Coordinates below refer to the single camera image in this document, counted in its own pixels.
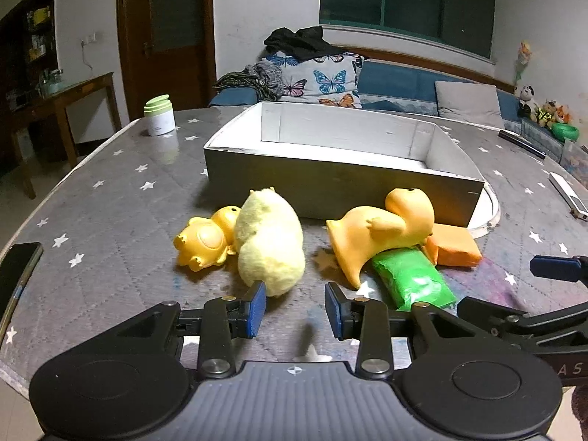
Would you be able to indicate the yellow rubber animal toy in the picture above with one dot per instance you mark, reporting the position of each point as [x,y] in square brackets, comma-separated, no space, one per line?
[202,239]

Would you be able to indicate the orange fox plush toy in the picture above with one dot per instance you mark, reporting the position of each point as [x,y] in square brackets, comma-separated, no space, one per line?
[560,112]

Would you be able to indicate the white jar with green lid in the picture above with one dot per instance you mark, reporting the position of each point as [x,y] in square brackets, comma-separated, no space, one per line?
[160,119]

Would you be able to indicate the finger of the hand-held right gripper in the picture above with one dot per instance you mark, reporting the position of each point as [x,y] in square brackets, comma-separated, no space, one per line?
[496,319]
[553,267]

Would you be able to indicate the dark window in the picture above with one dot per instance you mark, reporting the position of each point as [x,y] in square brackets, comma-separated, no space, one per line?
[404,0]

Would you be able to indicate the grey cushion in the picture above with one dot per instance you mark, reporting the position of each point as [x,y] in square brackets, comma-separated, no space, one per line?
[468,103]

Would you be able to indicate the blue sofa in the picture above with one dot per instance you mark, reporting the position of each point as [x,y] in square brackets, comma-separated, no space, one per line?
[395,85]

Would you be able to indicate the white wall socket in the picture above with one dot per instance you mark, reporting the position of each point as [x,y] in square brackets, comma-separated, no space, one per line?
[89,37]

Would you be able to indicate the black clothes pile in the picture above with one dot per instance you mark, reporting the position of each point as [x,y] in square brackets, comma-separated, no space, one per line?
[298,41]

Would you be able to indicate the green plastic packet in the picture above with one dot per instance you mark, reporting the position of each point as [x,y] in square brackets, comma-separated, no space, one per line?
[413,275]

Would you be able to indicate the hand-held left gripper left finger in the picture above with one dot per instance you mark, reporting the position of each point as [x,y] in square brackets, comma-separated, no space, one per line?
[257,310]

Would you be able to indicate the orange block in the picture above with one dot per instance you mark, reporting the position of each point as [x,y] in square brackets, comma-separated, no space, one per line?
[455,246]

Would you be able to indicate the plaid cloth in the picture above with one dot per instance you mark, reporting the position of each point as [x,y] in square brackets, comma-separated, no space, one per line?
[248,80]

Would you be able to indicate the butterfly print pillow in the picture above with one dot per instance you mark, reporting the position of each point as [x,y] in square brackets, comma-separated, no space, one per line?
[321,78]

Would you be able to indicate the orange-yellow rubber duck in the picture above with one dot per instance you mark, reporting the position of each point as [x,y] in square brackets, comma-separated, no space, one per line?
[367,234]

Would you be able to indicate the black smartphone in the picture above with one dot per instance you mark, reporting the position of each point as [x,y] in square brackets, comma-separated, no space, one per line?
[18,266]

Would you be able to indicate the round white tray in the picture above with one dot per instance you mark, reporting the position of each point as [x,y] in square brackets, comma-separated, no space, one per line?
[489,213]

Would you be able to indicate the dark wooden shelf cabinet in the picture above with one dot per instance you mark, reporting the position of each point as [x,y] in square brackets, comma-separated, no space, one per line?
[27,32]

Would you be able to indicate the white rectangular box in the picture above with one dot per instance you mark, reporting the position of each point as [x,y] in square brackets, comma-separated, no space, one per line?
[321,183]

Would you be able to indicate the brown wooden door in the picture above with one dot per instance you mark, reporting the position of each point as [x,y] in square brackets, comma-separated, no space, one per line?
[138,18]

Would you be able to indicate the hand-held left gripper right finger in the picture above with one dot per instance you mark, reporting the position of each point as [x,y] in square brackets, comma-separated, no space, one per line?
[333,310]

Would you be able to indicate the colourful wall doll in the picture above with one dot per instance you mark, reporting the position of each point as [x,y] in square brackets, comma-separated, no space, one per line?
[524,57]

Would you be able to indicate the black remote control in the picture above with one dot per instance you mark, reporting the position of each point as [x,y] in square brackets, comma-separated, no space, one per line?
[521,144]

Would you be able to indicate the white remote control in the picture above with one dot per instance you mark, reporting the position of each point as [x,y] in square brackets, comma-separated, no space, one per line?
[569,195]

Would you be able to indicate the wooden side table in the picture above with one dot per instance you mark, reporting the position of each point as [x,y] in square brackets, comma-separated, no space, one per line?
[78,89]

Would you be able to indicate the panda plush toy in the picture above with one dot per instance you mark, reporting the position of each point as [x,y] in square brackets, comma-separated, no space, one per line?
[526,99]

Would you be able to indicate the pale yellow plush toy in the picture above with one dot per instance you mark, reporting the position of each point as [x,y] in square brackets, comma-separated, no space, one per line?
[271,239]

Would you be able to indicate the green bowl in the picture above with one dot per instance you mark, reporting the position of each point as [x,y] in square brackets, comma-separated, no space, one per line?
[566,131]

